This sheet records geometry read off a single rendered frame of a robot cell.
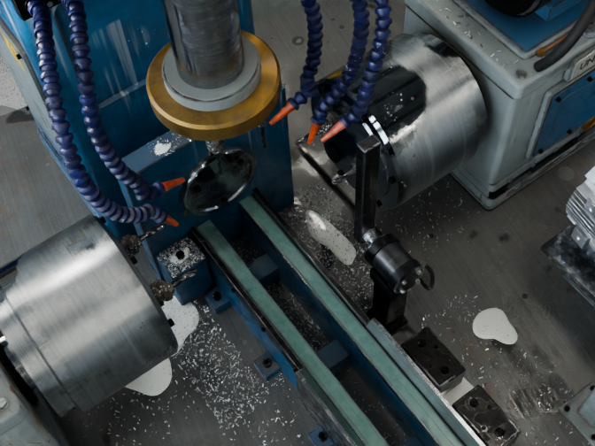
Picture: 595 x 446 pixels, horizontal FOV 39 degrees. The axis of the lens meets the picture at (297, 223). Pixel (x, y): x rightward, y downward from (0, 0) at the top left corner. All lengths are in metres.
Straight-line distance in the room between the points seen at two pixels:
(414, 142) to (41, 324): 0.62
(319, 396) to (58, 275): 0.43
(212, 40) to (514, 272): 0.80
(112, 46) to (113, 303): 0.38
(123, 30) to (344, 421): 0.67
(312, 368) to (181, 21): 0.61
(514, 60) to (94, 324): 0.76
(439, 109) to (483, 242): 0.36
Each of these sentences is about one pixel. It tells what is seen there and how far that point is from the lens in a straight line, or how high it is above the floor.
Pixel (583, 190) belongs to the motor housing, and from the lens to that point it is 1.42.
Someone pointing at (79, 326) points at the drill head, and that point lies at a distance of 1.20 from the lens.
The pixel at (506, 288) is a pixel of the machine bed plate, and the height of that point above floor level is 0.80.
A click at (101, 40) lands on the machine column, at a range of 1.29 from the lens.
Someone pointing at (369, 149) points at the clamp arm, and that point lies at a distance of 1.17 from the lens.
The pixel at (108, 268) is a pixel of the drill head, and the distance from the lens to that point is 1.21.
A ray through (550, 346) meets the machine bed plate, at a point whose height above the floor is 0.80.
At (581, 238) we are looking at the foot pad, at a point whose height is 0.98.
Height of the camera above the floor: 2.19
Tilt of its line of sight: 59 degrees down
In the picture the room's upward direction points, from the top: 4 degrees counter-clockwise
